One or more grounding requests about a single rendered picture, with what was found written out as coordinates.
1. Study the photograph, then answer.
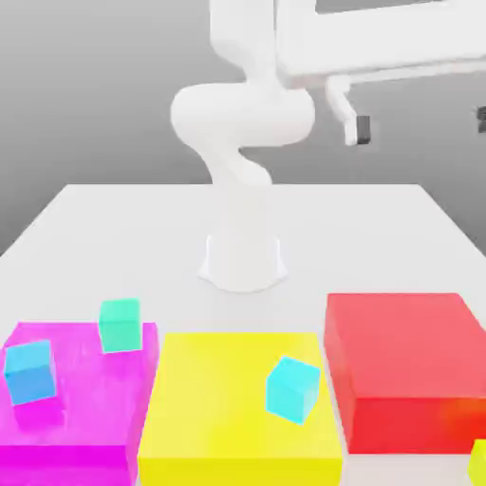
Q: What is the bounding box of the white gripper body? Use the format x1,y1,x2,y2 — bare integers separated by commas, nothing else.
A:
275,0,486,91

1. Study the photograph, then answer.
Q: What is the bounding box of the small cyan cube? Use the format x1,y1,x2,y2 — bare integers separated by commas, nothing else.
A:
264,355,322,426

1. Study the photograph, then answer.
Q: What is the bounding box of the small green cube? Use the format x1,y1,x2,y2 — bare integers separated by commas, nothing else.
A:
98,297,144,354

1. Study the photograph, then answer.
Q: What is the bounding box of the small yellow-green cube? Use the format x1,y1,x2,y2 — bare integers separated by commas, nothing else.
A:
466,439,486,486

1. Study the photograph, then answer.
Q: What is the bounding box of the small blue cube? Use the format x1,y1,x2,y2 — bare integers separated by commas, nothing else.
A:
3,339,59,407

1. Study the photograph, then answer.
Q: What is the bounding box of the small magenta cube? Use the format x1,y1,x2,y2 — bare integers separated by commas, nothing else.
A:
13,395,66,433

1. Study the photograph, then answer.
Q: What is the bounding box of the large red box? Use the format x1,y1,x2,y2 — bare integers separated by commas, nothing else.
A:
323,292,486,456

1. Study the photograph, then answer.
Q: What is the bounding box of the large yellow box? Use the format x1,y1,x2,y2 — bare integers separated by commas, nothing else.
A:
137,332,345,486

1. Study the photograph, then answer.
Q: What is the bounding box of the large magenta box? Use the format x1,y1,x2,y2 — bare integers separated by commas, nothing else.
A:
0,321,159,486

